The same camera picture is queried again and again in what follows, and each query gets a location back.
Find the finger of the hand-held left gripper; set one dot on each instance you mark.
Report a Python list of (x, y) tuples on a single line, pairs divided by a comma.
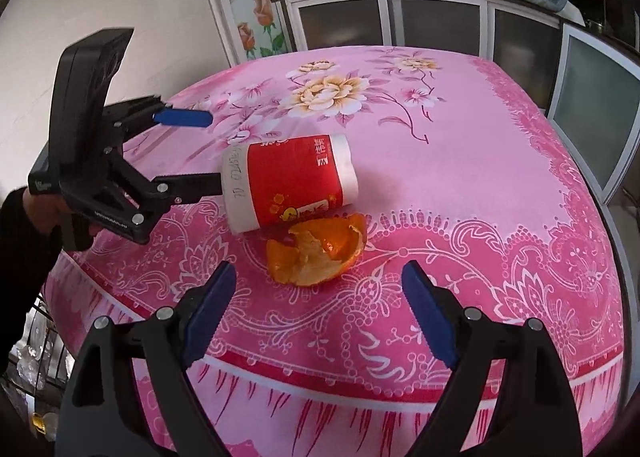
[(182, 118), (195, 185)]

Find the white kitchen cabinet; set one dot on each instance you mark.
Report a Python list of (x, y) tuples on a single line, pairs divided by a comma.
[(440, 22)]

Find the red and white paper cup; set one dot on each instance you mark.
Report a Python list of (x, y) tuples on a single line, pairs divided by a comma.
[(295, 179)]

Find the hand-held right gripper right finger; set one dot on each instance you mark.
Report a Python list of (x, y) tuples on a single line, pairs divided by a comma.
[(430, 312)]

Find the orange peel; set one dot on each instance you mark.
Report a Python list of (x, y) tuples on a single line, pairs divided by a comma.
[(320, 257)]

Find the glass door with flower stickers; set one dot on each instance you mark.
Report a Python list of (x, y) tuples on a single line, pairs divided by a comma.
[(250, 2)]

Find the person's left forearm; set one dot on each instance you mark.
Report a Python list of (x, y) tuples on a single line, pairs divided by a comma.
[(22, 262)]

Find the pink floral tablecloth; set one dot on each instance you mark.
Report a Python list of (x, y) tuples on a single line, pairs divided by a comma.
[(450, 162)]

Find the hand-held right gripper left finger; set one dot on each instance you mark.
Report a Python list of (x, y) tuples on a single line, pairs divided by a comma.
[(210, 307)]

